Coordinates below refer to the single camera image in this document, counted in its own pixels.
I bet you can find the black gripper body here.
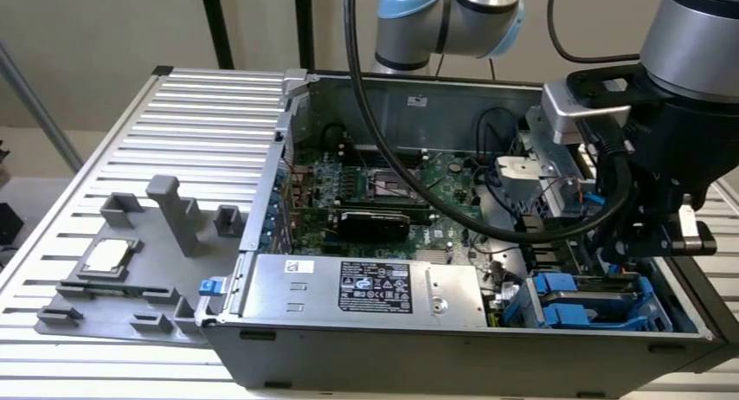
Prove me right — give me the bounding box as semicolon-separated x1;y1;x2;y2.
626;97;739;222

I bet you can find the multicoloured power wire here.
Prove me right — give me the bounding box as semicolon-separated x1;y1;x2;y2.
610;260;635;284

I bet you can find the disk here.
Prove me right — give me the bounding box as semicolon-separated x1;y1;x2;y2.
528;268;652;308

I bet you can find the blue disk carrier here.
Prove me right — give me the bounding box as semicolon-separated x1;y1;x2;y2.
542;302;675;332

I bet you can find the silver metal disk bay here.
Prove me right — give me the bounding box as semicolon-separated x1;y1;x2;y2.
494;105;602;222

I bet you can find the green motherboard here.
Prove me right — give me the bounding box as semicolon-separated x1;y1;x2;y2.
285;151;502;265

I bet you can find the CPU socket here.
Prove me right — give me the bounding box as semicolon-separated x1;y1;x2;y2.
357;166;427;198

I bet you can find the black graphics card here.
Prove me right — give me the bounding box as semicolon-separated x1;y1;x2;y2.
325;207;415;245

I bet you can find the dark grey PC case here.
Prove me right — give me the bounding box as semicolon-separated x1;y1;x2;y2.
193;68;730;390

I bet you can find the silver power supply unit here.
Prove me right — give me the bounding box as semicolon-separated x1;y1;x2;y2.
236;253;491;328

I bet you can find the black stand pole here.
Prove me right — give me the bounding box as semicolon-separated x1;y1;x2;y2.
195;0;236;71
292;0;317;71

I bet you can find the blue case latch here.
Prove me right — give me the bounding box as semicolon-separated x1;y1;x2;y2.
196;276;225;297

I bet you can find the grey parts rack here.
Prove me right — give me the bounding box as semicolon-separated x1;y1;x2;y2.
32;173;251;345

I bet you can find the CPU chip silver lid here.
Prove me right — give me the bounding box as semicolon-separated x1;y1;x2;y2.
79;237;144;275

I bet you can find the grey metal pole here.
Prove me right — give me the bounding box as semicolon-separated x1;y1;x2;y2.
0;40;87;175

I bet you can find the black box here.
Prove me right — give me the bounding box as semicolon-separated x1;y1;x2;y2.
0;203;25;246

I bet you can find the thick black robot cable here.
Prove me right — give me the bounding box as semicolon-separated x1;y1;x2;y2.
343;0;640;246

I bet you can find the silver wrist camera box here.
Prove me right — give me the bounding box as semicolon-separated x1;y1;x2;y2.
540;81;635;146

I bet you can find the black camera bracket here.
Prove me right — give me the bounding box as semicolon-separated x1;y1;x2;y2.
563;63;663;112

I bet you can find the black wire loop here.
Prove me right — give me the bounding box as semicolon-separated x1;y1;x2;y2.
474;106;524;158

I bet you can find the thin black cable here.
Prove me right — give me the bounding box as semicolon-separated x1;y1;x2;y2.
546;0;643;64

